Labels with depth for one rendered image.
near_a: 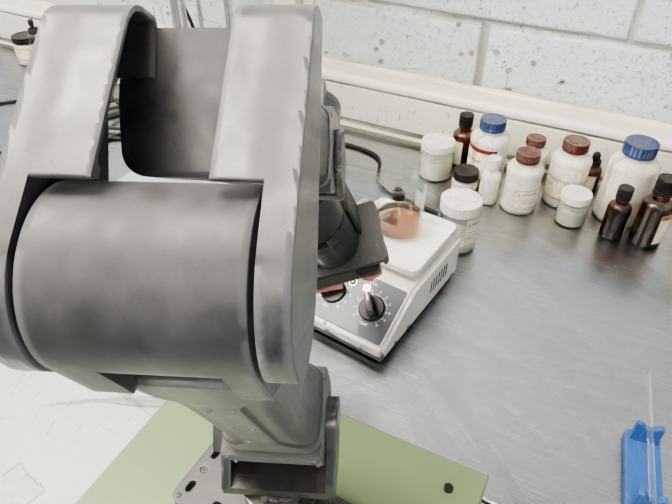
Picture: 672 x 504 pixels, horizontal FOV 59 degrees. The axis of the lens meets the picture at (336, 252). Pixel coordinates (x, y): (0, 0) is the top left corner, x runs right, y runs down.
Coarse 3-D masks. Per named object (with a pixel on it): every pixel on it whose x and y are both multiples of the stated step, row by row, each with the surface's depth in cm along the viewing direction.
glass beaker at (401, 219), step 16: (384, 176) 74; (400, 176) 75; (416, 176) 74; (384, 192) 70; (400, 192) 69; (416, 192) 70; (384, 208) 72; (400, 208) 70; (416, 208) 71; (384, 224) 73; (400, 224) 72; (416, 224) 73; (400, 240) 74
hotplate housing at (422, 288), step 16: (448, 256) 76; (384, 272) 72; (432, 272) 73; (448, 272) 79; (400, 288) 71; (416, 288) 71; (432, 288) 75; (416, 304) 72; (320, 320) 72; (400, 320) 69; (336, 336) 72; (352, 336) 70; (400, 336) 71; (368, 352) 70; (384, 352) 69
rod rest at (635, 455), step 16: (624, 432) 62; (640, 432) 60; (656, 432) 59; (624, 448) 60; (640, 448) 60; (656, 448) 60; (624, 464) 59; (640, 464) 59; (656, 464) 59; (624, 480) 58; (640, 480) 57; (656, 480) 57; (624, 496) 56; (640, 496) 54; (656, 496) 56
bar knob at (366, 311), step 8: (368, 296) 69; (376, 296) 71; (360, 304) 71; (368, 304) 69; (376, 304) 70; (384, 304) 70; (360, 312) 70; (368, 312) 68; (376, 312) 70; (368, 320) 70
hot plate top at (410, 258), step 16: (432, 224) 77; (448, 224) 77; (384, 240) 74; (416, 240) 74; (432, 240) 74; (448, 240) 75; (400, 256) 72; (416, 256) 72; (432, 256) 72; (400, 272) 71; (416, 272) 70
